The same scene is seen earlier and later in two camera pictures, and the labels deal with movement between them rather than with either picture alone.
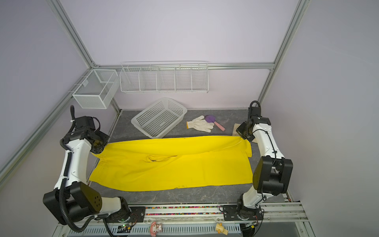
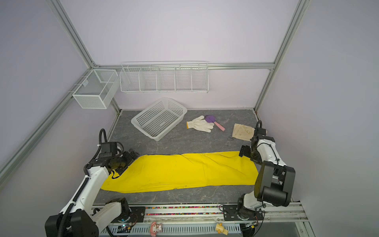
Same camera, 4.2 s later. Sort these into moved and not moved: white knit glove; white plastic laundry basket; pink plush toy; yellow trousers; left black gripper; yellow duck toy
Moved: left black gripper; yellow trousers
Not moved: yellow duck toy; pink plush toy; white plastic laundry basket; white knit glove
